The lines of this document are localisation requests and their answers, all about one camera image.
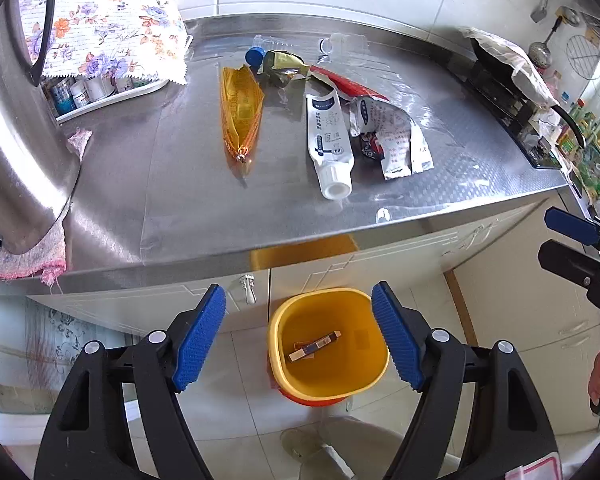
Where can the floral dish cloth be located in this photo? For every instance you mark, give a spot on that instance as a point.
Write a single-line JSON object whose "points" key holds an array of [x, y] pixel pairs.
{"points": [[86, 13]]}

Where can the black gas stove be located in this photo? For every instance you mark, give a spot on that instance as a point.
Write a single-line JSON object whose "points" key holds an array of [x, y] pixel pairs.
{"points": [[529, 125]]}

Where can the red foil tea packet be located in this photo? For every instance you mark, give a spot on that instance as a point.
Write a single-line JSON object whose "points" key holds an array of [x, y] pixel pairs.
{"points": [[348, 89]]}

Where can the amber cellophane wrapper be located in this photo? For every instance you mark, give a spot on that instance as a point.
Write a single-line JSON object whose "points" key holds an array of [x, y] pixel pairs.
{"points": [[241, 101]]}

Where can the silver torn foil packet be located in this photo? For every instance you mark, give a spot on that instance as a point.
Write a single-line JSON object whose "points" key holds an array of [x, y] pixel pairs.
{"points": [[389, 135]]}

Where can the right cabinet door handle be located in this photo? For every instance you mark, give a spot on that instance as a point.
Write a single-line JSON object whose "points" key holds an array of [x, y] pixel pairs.
{"points": [[479, 233]]}

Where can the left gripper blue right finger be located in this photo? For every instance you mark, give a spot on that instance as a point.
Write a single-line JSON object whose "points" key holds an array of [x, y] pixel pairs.
{"points": [[404, 331]]}

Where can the small orange white box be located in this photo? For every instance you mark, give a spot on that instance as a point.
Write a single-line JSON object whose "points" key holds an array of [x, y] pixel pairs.
{"points": [[306, 350]]}

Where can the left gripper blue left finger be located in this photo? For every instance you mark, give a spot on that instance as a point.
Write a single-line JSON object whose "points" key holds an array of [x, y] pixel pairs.
{"points": [[192, 335]]}

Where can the blue bottle cap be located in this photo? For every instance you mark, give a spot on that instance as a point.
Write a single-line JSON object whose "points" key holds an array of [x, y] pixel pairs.
{"points": [[254, 57]]}

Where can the metal ladle on wall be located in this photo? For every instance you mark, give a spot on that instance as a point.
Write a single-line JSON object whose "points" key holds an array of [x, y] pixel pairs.
{"points": [[539, 52]]}

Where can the metal spatula on wall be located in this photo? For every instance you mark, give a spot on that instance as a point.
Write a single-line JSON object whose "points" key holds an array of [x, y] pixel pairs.
{"points": [[540, 11]]}

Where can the white ointment tube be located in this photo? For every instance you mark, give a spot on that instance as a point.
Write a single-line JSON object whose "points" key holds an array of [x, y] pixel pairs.
{"points": [[329, 145]]}

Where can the clear plastic clamshell container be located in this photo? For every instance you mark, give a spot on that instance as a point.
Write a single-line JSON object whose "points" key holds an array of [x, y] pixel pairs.
{"points": [[337, 45]]}

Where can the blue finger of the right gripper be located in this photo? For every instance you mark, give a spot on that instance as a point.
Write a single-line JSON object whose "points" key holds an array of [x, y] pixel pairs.
{"points": [[573, 266], [569, 225]]}

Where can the stainless steel kettle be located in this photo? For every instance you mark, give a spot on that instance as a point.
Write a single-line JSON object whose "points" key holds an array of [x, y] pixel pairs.
{"points": [[26, 120]]}

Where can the cabinet door handle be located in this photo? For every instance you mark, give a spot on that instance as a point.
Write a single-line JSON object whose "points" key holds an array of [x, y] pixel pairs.
{"points": [[243, 290], [479, 233]]}

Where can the pink cloth under kettle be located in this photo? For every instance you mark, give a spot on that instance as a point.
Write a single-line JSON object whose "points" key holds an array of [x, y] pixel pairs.
{"points": [[48, 255]]}

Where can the white dish tray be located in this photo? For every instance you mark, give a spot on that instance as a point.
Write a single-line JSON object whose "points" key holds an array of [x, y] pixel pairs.
{"points": [[110, 95]]}

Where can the yellow trash bin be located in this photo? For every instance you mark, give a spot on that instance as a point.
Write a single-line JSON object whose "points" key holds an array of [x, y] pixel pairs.
{"points": [[352, 364]]}

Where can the left cabinet door handle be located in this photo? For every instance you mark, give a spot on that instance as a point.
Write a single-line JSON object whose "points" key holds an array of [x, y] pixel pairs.
{"points": [[243, 290]]}

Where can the gold green wrapper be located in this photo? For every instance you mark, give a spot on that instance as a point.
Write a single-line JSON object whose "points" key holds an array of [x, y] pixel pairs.
{"points": [[281, 67]]}

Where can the white shoe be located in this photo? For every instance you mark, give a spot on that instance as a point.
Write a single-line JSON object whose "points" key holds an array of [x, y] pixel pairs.
{"points": [[301, 445]]}

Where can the blue capped medicine bottle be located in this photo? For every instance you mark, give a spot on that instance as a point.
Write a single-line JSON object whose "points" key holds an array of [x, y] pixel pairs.
{"points": [[61, 95]]}

